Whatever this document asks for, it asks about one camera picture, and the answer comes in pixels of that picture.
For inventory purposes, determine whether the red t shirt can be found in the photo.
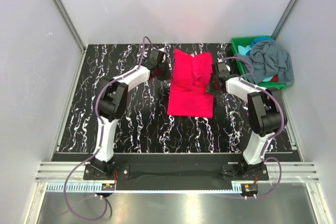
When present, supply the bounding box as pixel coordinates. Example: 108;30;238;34
167;49;214;119

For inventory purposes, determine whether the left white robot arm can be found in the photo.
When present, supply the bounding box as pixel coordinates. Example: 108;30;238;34
85;48;171;180

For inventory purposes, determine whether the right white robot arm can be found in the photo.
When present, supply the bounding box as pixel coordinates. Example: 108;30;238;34
206;62;287;180

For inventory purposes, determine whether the light blue t shirt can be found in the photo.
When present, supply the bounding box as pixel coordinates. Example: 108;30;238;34
237;45;251;55

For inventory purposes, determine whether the green plastic bin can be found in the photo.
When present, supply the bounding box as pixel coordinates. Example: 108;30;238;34
231;36;290;90

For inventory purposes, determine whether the grey t shirt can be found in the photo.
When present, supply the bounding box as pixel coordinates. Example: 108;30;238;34
235;39;295;86

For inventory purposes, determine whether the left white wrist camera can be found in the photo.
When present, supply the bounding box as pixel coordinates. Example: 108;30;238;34
159;48;166;63

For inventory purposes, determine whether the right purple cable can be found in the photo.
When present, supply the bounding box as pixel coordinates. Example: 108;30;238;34
223;56;286;198

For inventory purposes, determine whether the purple cable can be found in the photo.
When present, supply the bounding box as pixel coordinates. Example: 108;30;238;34
223;56;286;198
62;36;155;222

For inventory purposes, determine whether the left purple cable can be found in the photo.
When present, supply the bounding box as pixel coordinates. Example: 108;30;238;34
62;36;155;222

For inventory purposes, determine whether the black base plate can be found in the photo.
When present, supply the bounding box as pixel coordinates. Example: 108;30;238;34
83;153;269;191

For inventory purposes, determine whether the left aluminium frame post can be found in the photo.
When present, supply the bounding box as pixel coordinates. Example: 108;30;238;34
36;0;87;53

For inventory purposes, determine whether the aluminium frame post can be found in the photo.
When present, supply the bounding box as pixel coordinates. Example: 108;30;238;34
271;0;299;40
36;0;87;53

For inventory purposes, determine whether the right aluminium frame post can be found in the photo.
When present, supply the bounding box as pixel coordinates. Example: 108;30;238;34
271;0;299;40

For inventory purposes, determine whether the aluminium front rail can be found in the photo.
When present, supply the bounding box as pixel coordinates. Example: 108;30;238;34
35;162;319;194

